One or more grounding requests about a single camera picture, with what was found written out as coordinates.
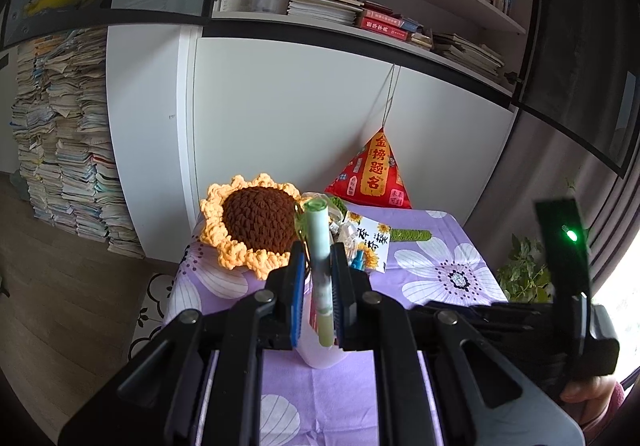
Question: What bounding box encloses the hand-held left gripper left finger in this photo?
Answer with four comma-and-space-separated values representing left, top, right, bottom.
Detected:
57, 240, 307, 446

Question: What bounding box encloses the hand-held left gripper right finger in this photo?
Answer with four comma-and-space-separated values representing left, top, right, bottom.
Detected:
330, 241, 586, 446

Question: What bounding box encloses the light green pen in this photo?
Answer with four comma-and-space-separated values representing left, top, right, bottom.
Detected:
304, 197, 337, 348

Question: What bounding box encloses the translucent white plastic cup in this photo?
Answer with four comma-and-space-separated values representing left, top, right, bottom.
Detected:
294, 256, 353, 370

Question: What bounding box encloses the person's right hand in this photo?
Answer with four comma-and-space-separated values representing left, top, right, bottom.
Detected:
559, 375, 613, 419

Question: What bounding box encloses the white ribbon bow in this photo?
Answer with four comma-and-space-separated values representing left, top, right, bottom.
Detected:
327, 221, 361, 252

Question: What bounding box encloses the sunflower print card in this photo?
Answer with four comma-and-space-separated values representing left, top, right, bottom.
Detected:
345, 211, 393, 273

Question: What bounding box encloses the green leafy plant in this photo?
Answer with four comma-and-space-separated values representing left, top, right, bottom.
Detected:
495, 176, 591, 304

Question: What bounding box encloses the crochet sunflower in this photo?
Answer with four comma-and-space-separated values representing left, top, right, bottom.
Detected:
199, 173, 303, 281

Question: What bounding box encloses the green crochet stem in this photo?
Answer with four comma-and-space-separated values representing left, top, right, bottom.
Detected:
387, 227, 432, 243

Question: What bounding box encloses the purple floral tablecloth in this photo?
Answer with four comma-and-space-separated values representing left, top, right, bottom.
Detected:
164, 209, 510, 446

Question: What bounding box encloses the red triangular pouch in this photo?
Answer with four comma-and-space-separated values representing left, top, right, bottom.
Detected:
324, 127, 413, 210

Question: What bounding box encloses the black white floral rug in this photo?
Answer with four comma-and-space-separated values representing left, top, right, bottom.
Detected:
127, 273, 176, 362

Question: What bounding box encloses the striped grey curtain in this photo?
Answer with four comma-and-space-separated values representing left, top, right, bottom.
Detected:
465, 111, 640, 307

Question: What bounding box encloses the white cabinet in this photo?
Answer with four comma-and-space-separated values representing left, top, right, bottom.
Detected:
105, 21, 517, 263

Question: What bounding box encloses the thick red book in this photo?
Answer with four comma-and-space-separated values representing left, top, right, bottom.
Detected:
361, 1, 422, 30
355, 16, 413, 42

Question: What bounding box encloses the stack of worn books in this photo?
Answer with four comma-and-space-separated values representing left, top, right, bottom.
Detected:
432, 32, 506, 77

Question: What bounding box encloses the tall pile of books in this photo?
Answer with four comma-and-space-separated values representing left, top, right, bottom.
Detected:
10, 29, 146, 259

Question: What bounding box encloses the pouch hanging string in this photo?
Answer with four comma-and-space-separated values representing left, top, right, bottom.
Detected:
381, 64, 402, 130

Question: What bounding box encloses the white wall bookshelf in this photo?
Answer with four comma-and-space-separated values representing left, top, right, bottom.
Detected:
212, 0, 536, 104

